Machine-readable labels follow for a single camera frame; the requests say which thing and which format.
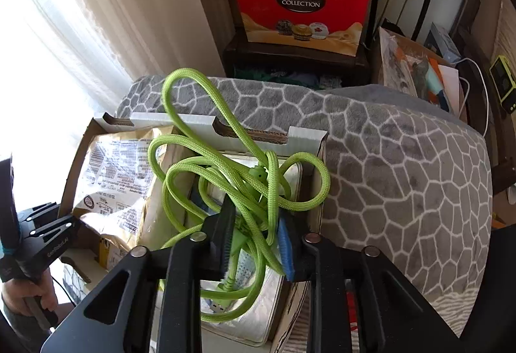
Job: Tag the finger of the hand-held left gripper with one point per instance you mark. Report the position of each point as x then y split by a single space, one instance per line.
40 212
52 227

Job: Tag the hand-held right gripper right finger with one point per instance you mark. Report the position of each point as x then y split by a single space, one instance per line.
284 248

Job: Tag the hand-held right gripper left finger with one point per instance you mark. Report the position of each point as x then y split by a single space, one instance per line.
219 240

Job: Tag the yellow packet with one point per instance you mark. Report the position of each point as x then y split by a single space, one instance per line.
105 252

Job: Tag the clear phone case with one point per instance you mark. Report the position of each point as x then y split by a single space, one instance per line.
258 320

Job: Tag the gold snack packet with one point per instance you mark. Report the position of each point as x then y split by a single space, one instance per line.
113 167

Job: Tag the person's left hand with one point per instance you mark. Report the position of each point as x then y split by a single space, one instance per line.
44 294

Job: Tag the grey white patterned blanket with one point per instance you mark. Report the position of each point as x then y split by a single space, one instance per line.
403 175

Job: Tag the dark brown low stand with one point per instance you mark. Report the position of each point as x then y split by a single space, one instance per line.
282 59

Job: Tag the white curtain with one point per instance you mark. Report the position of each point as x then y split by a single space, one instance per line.
100 14

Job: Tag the cardboard box of small things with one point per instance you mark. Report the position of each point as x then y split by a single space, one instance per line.
399 63

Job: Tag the light blue box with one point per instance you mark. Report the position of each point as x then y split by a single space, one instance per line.
441 40

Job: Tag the black speaker stand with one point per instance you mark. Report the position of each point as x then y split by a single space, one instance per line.
425 10
375 2

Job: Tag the green yellow radio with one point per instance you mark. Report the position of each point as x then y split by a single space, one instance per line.
504 83

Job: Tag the brown cushioned sofa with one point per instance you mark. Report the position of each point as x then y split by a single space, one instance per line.
496 14

